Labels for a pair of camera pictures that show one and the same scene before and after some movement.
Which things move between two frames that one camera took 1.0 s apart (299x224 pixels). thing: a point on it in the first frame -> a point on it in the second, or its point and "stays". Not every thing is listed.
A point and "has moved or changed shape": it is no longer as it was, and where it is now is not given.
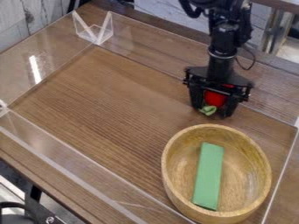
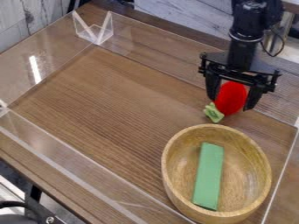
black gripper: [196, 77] -> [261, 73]
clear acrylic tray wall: [74, 176] stays
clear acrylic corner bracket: [93, 33] stays
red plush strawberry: [215, 100] has moved or changed shape
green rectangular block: [208, 176] stays
